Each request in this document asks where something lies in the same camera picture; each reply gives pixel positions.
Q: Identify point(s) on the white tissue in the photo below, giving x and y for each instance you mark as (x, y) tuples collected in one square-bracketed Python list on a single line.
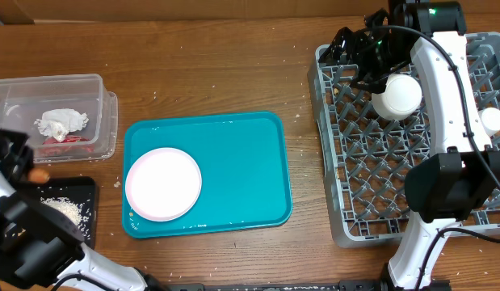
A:
[(58, 123)]

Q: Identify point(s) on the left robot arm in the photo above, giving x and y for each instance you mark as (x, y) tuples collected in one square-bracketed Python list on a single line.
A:
[(40, 245)]

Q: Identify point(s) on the black waste bin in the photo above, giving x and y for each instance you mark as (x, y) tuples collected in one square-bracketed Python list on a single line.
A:
[(79, 190)]

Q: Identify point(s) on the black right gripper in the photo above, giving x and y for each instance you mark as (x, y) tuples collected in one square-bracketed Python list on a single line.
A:
[(360, 44)]

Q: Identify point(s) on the large white plate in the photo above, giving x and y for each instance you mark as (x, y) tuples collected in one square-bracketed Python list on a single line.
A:
[(163, 184)]

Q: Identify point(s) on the white saucer bowl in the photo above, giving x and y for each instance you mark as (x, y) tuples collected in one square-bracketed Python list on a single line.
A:
[(402, 97)]

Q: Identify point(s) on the clear plastic bin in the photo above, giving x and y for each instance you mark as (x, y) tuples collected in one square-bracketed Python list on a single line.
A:
[(24, 100)]

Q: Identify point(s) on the grey dishwasher rack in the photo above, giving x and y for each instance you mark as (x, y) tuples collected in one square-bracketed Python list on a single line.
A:
[(367, 157)]

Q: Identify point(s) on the orange carrot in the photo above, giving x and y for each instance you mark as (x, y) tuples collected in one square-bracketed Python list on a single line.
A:
[(38, 175)]

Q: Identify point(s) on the teal plastic tray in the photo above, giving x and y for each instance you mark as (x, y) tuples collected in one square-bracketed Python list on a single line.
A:
[(243, 161)]

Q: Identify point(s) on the rice and peanut scraps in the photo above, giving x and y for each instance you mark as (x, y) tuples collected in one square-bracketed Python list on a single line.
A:
[(72, 210)]

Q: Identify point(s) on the small white cup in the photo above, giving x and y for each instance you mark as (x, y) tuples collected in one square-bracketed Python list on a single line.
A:
[(490, 120)]

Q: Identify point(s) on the red foil snack wrapper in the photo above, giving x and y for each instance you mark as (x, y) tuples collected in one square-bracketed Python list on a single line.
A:
[(72, 144)]

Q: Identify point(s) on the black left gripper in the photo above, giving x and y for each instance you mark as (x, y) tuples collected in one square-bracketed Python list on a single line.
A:
[(14, 171)]

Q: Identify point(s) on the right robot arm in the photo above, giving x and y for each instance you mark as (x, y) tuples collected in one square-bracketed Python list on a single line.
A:
[(463, 168)]

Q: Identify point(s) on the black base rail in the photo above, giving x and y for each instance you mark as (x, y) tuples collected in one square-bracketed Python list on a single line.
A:
[(274, 287)]

